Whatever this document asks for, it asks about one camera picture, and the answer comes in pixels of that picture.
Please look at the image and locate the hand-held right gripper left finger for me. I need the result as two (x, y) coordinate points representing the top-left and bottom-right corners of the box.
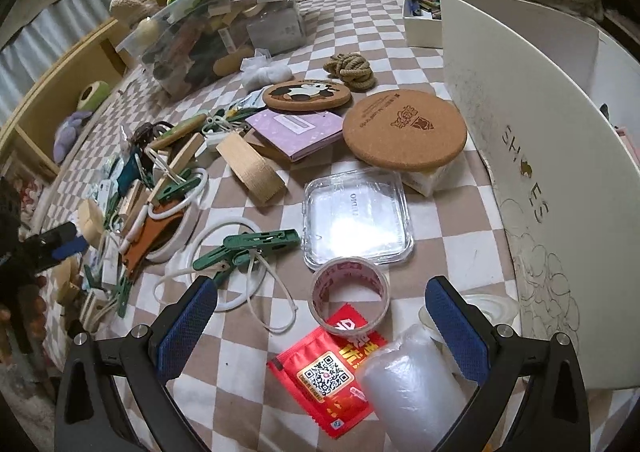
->
(54, 276), (219, 452)

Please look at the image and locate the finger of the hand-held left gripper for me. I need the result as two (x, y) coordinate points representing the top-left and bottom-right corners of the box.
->
(22, 223), (77, 251)
(35, 238), (87, 268)

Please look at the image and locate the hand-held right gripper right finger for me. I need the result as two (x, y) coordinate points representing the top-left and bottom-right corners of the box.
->
(424, 276), (591, 452)

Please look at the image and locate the clear film roll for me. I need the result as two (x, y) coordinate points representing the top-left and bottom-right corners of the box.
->
(360, 324), (469, 443)

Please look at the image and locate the red print tape roll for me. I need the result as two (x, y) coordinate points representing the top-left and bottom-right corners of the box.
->
(310, 256), (391, 333)

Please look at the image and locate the white shoe box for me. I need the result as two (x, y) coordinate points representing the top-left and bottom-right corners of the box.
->
(439, 0), (640, 390)

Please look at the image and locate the person's left hand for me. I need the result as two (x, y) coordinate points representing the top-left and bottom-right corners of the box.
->
(0, 282), (48, 358)

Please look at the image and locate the brown leather piece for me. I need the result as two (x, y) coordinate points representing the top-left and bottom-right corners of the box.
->
(120, 204), (201, 278)

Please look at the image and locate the small white hoop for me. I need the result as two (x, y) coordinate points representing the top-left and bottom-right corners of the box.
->
(145, 212), (201, 263)

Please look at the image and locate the blue foil packet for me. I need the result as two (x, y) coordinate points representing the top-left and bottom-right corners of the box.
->
(117, 154), (146, 198)

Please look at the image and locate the purple plush toy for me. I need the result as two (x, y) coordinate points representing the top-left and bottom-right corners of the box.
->
(54, 110), (94, 163)

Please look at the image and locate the large green clothes peg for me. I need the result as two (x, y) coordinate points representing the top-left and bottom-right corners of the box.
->
(192, 229), (301, 278)

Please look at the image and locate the small green clothes peg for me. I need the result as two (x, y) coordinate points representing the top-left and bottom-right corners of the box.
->
(150, 177), (201, 205)

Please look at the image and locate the brown hair claw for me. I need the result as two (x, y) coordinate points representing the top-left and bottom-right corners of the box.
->
(127, 124), (156, 153)

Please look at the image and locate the red foil packet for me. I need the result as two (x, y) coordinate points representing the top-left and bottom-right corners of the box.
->
(267, 304), (389, 441)

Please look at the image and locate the avocado plush toy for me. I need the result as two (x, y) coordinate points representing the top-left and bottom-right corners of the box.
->
(75, 82), (110, 112)

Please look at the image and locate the large wooden clothespin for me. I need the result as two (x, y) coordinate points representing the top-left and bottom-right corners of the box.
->
(170, 134), (206, 173)

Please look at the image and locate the clear plastic case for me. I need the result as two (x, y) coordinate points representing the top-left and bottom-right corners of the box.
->
(303, 167), (416, 267)

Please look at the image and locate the white plastic box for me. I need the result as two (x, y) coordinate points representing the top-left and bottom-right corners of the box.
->
(400, 161), (451, 198)

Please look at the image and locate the wooden bedside shelf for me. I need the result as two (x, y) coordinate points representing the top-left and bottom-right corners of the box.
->
(0, 16), (139, 177)

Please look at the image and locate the grey white charger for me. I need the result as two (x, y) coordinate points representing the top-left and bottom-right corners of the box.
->
(202, 124), (236, 151)

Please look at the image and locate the round cork coaster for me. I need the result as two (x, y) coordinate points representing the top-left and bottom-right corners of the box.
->
(342, 90), (469, 168)

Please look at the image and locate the grey curtain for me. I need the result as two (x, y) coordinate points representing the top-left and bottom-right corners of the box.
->
(0, 0), (121, 63)

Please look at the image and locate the purple notebook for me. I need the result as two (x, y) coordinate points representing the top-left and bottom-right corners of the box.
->
(247, 109), (346, 163)

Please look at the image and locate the blue white packet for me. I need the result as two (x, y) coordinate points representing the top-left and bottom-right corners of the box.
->
(230, 89), (266, 113)

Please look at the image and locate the beige fluffy slipper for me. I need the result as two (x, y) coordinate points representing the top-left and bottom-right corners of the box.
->
(110, 0), (147, 23)

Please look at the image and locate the round brown panda coaster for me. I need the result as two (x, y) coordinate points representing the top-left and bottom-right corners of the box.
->
(262, 79), (351, 114)

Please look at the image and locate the white tissue wad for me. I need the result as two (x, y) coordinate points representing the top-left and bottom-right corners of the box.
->
(241, 48), (292, 88)

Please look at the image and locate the checkered bed sheet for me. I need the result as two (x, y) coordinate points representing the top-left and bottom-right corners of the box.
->
(30, 0), (523, 452)

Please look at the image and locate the clear plastic storage bin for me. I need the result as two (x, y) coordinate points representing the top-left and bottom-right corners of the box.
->
(116, 0), (307, 100)

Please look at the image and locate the white shallow box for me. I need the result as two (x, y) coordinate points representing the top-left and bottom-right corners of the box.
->
(402, 0), (447, 49)

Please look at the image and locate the large white ring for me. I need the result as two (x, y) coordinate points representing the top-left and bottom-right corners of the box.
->
(152, 219), (261, 313)

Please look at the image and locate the white cord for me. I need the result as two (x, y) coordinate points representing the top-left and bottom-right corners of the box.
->
(247, 252), (301, 333)

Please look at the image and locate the jute rope bundle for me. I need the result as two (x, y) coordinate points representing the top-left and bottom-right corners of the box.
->
(322, 53), (376, 93)

